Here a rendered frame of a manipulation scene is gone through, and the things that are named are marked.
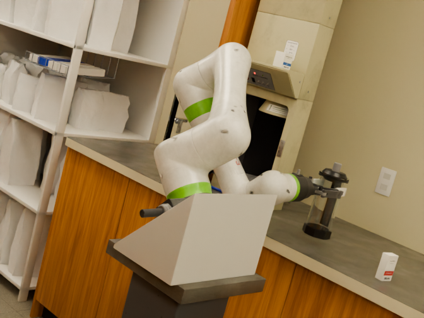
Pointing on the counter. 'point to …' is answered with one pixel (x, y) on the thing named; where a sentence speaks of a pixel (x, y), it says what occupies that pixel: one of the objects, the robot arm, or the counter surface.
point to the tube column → (304, 10)
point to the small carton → (282, 60)
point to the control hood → (281, 79)
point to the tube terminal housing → (266, 50)
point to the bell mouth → (274, 108)
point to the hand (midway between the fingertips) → (330, 187)
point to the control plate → (260, 79)
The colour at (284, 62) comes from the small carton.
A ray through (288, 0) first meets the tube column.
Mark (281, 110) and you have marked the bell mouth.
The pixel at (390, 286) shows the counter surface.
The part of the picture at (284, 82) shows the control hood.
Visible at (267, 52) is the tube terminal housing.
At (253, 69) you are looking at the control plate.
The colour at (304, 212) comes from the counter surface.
